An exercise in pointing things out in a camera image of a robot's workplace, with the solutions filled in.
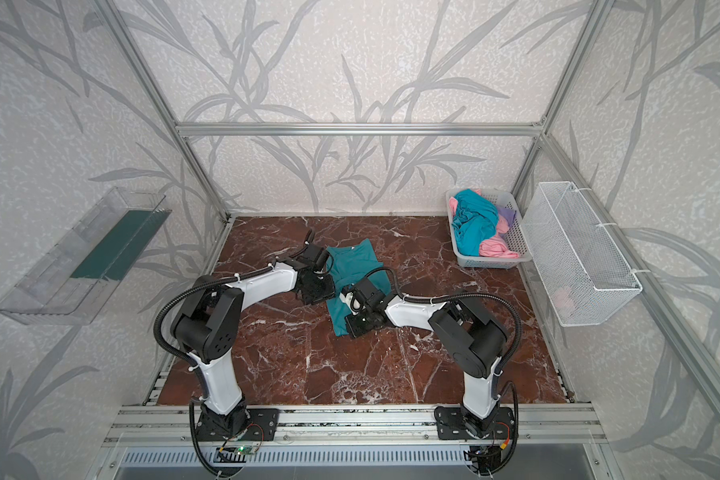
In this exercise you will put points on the pink item in wire basket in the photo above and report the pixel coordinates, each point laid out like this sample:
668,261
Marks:
562,300

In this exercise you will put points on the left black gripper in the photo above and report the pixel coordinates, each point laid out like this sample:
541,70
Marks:
319,287

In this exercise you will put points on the aluminium frame crossbar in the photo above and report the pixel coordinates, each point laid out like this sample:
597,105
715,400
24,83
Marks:
197,129

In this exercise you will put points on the white wire mesh basket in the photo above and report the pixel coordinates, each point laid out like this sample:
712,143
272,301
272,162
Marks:
571,246

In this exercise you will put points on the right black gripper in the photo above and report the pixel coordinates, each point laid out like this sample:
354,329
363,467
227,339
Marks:
363,321

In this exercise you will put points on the teal t-shirt in basket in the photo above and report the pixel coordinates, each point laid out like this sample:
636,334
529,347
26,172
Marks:
475,220

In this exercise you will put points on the white plastic laundry basket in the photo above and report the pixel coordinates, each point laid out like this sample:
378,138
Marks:
512,238

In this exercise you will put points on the purple t-shirt in basket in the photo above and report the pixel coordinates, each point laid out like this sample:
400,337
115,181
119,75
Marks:
508,214

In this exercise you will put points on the aluminium front rail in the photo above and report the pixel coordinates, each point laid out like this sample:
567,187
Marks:
354,425

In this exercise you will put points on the green circuit board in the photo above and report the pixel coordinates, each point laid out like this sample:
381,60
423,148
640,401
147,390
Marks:
231,452

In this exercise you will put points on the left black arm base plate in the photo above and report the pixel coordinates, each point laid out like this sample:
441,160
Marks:
260,426

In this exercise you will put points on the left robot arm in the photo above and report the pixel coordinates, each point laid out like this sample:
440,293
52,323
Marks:
208,321

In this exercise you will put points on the teal printed t-shirt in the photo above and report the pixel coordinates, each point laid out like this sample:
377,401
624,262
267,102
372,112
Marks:
350,265

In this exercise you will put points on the slotted white cable duct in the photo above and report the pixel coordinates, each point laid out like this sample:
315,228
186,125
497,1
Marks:
297,456

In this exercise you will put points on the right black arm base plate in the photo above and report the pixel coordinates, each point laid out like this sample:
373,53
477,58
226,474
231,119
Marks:
457,423

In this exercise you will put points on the clear plastic wall tray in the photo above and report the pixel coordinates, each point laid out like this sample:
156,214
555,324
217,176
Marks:
71,283

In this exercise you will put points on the pink t-shirt in basket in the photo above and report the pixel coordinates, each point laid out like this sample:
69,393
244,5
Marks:
490,247

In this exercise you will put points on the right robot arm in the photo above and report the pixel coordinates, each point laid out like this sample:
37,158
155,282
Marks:
467,330

